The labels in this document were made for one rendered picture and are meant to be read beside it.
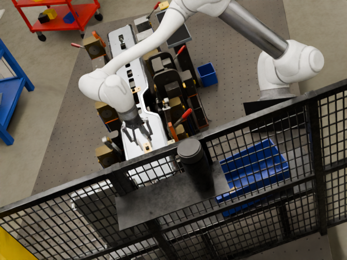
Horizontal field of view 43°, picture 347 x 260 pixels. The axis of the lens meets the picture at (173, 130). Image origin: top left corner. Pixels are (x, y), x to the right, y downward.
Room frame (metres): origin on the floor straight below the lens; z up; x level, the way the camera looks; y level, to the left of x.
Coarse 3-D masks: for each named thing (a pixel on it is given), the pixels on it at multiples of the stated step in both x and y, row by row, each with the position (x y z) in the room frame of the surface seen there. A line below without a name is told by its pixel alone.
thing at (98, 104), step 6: (96, 102) 1.94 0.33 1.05; (102, 102) 1.91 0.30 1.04; (96, 108) 1.89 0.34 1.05; (102, 108) 1.88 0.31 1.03; (108, 108) 1.88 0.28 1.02; (114, 108) 1.89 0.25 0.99; (102, 114) 1.88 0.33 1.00; (108, 114) 1.88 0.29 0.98; (114, 114) 1.88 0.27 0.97; (102, 120) 1.89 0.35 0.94; (108, 120) 1.88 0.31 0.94; (114, 120) 1.88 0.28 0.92; (120, 120) 1.92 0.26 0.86; (108, 126) 1.89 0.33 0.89; (114, 126) 1.88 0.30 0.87; (120, 126) 1.88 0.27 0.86; (120, 132) 1.88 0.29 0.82
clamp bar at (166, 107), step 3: (165, 105) 1.49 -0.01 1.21; (159, 108) 1.48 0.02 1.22; (165, 108) 1.47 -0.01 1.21; (168, 108) 1.46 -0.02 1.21; (171, 108) 1.47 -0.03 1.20; (159, 111) 1.47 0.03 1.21; (165, 111) 1.46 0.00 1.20; (168, 111) 1.46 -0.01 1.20; (165, 114) 1.46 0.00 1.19; (168, 114) 1.46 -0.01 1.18; (168, 117) 1.46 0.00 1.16; (168, 120) 1.46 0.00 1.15; (171, 123) 1.46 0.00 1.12; (168, 126) 1.46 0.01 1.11; (168, 129) 1.46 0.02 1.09
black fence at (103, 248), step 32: (320, 96) 0.87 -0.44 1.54; (224, 128) 0.90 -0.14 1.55; (256, 128) 0.90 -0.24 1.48; (288, 128) 0.89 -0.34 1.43; (320, 128) 0.88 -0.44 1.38; (128, 160) 0.94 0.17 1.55; (288, 160) 0.89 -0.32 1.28; (320, 160) 0.87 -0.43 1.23; (64, 192) 0.93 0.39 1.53; (96, 192) 0.94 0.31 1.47; (128, 192) 0.92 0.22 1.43; (256, 192) 0.91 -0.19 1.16; (320, 192) 0.87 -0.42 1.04; (0, 224) 0.96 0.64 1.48; (160, 224) 0.93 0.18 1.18; (288, 224) 0.90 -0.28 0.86; (320, 224) 0.87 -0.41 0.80; (96, 256) 0.94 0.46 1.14; (128, 256) 0.94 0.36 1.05; (160, 256) 0.94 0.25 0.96
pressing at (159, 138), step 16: (112, 32) 2.63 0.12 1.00; (128, 32) 2.55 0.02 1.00; (112, 48) 2.45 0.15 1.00; (128, 48) 2.37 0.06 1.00; (128, 80) 2.06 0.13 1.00; (144, 80) 2.00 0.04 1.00; (144, 112) 1.75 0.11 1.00; (128, 128) 1.68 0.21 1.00; (160, 128) 1.58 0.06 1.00; (128, 144) 1.57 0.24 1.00; (160, 144) 1.48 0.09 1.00; (160, 160) 1.38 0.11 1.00; (144, 176) 1.33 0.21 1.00
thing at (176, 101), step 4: (168, 100) 1.68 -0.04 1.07; (172, 100) 1.67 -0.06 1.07; (176, 100) 1.65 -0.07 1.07; (172, 104) 1.64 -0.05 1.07; (176, 104) 1.63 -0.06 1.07; (180, 104) 1.62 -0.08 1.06; (172, 108) 1.62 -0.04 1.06; (176, 108) 1.62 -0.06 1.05; (180, 108) 1.62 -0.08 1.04; (184, 108) 1.63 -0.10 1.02; (172, 112) 1.62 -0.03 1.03; (176, 112) 1.62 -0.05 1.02; (180, 112) 1.62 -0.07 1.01; (184, 112) 1.62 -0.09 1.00; (172, 116) 1.62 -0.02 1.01; (176, 116) 1.62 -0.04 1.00; (180, 116) 1.62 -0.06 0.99; (172, 120) 1.62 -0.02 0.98; (176, 120) 1.62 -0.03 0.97; (184, 120) 1.62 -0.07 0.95; (188, 120) 1.63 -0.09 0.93; (184, 124) 1.63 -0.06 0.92; (184, 128) 1.63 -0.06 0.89; (188, 128) 1.63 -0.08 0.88; (188, 132) 1.63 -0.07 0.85
